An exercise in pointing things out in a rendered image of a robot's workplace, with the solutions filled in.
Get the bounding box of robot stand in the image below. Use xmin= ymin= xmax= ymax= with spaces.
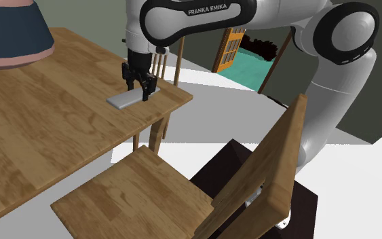
xmin=189 ymin=139 xmax=319 ymax=239

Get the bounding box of wooden table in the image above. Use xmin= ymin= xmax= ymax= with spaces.
xmin=0 ymin=26 xmax=194 ymax=232

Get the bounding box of grey flat phone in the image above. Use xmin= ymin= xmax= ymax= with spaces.
xmin=106 ymin=86 xmax=161 ymax=111

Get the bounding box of orange wooden glazed door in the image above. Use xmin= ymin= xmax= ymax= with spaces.
xmin=211 ymin=28 xmax=247 ymax=74

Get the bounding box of wooden chair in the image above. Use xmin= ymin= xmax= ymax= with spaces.
xmin=50 ymin=93 xmax=309 ymax=239
xmin=132 ymin=35 xmax=186 ymax=151

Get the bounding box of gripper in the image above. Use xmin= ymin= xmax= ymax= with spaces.
xmin=121 ymin=48 xmax=157 ymax=102

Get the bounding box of dark blue and pink vase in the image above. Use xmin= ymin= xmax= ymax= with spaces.
xmin=0 ymin=0 xmax=56 ymax=71

